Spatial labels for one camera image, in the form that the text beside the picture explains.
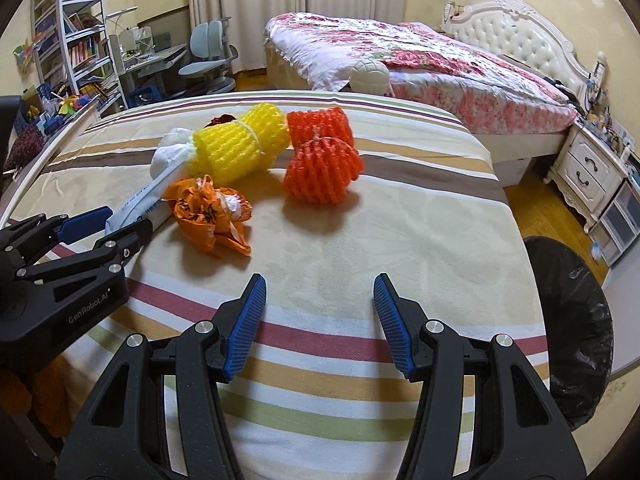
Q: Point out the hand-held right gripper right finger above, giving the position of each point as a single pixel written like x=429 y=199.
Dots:
x=395 y=327

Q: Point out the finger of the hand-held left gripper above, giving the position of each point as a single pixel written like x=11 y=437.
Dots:
x=82 y=222
x=120 y=247

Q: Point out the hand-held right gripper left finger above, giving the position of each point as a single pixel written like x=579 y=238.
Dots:
x=245 y=327

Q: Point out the white paper packet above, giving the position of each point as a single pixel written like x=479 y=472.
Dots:
x=142 y=202

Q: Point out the orange plastic bag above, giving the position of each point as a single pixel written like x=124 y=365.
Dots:
x=205 y=215

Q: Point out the yellow foam fruit net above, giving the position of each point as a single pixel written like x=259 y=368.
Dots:
x=240 y=142

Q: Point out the dark red mesh net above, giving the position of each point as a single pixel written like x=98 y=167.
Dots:
x=222 y=121

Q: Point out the orange foam fruit net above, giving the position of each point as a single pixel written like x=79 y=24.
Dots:
x=322 y=165

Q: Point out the black bin with black liner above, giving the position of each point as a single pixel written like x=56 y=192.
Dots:
x=575 y=320

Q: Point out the striped tablecloth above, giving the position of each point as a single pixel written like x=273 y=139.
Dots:
x=400 y=240

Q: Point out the grey study desk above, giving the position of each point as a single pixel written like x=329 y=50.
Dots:
x=150 y=62

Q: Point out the white bookshelf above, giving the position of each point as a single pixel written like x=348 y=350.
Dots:
x=75 y=45

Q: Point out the blue grey desk chair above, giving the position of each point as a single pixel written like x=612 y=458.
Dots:
x=207 y=55

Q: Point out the blue wrapper on floor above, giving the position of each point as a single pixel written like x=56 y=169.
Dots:
x=596 y=251

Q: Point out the clear plastic drawer unit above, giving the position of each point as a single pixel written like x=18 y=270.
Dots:
x=620 y=225

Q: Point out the white nightstand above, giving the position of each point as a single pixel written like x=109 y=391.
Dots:
x=585 y=165

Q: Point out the white volleyball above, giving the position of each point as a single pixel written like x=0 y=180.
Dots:
x=369 y=76

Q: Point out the floral quilt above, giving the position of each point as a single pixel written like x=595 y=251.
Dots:
x=425 y=55

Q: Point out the clutter of small bottles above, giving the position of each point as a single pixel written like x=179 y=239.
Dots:
x=607 y=127

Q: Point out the white bed with tufted headboard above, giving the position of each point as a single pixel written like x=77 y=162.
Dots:
x=520 y=40

